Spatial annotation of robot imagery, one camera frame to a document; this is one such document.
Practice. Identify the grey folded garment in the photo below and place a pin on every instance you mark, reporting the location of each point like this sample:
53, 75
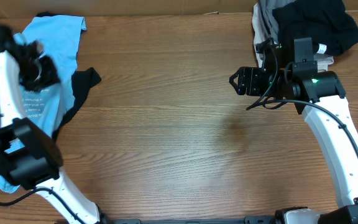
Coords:
268, 23

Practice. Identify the black t-shirt on left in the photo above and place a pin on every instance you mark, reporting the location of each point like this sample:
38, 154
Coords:
64, 100

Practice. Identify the black folded garment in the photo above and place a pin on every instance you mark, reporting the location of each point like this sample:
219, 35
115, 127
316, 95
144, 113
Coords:
332, 30

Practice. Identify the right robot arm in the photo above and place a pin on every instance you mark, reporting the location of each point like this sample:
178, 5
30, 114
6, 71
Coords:
290, 75

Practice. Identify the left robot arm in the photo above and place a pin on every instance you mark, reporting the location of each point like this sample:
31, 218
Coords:
29, 158

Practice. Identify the beige folded garment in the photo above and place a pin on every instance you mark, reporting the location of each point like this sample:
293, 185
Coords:
323, 60

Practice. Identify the light blue printed t-shirt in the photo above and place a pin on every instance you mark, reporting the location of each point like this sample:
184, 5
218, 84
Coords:
32, 103

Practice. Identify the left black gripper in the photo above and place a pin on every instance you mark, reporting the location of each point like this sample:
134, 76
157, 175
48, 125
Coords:
53, 78

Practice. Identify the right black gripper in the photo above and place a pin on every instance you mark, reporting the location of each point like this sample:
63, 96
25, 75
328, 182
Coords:
248, 78

